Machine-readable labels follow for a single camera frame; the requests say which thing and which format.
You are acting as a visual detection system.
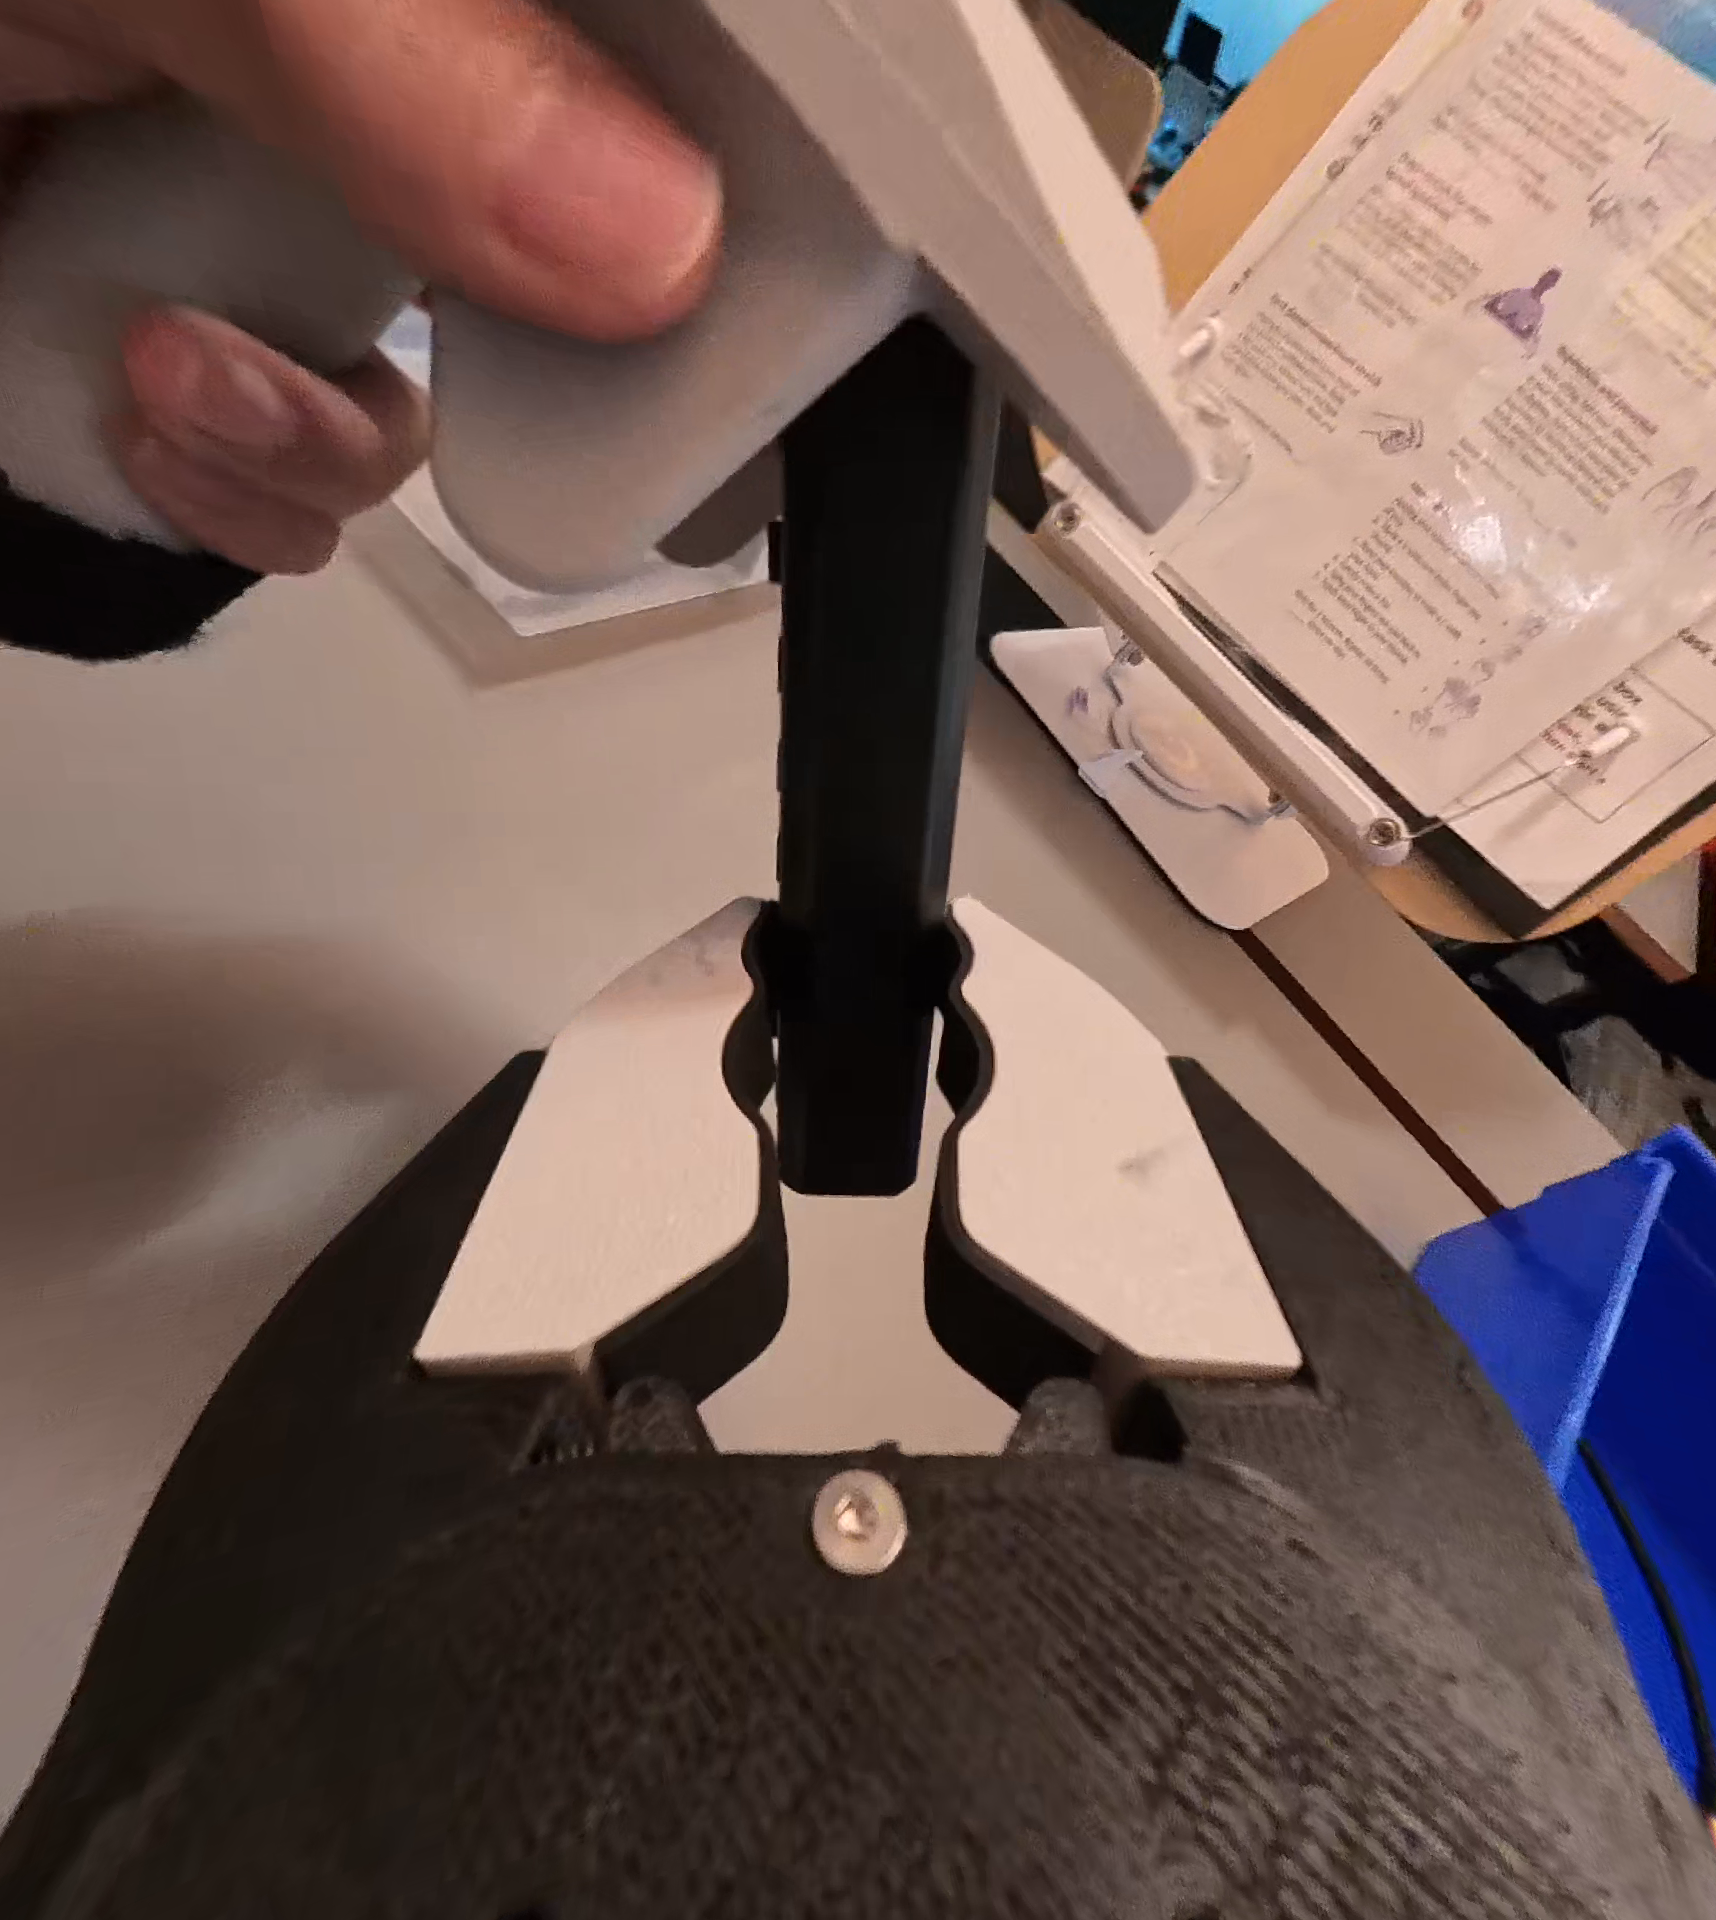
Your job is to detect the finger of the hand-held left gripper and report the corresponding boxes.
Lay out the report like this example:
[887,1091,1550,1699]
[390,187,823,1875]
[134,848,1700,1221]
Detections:
[711,0,1199,532]

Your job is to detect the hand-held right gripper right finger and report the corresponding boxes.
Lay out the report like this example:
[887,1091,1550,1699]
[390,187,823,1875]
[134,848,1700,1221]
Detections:
[922,895,1306,1416]

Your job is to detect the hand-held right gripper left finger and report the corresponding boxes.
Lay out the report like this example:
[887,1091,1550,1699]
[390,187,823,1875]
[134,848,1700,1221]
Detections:
[411,897,796,1412]

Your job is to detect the black usb hub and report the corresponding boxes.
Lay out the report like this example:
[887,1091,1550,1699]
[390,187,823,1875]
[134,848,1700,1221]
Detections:
[772,318,1008,1202]

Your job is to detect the person's left hand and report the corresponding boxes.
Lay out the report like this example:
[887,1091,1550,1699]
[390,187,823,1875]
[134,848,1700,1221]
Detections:
[0,0,728,579]

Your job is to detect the instruction sheet on clipboard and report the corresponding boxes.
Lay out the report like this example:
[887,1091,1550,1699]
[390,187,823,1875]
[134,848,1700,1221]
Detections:
[1140,0,1716,950]

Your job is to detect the white clamp bar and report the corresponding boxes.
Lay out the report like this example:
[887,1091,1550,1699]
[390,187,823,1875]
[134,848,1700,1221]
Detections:
[1032,499,1415,870]

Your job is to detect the laminated instruction sheet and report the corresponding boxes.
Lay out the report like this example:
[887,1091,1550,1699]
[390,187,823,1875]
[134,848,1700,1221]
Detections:
[1153,0,1716,910]

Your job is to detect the blue plastic bin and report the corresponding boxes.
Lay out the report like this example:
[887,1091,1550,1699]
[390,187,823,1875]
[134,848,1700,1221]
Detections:
[1410,1124,1716,1893]

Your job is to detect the white adhesive mount plate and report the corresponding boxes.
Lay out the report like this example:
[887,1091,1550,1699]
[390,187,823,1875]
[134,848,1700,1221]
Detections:
[989,627,1331,932]

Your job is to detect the thin black cable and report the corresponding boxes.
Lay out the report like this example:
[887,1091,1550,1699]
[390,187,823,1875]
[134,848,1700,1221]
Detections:
[1573,1436,1716,1870]

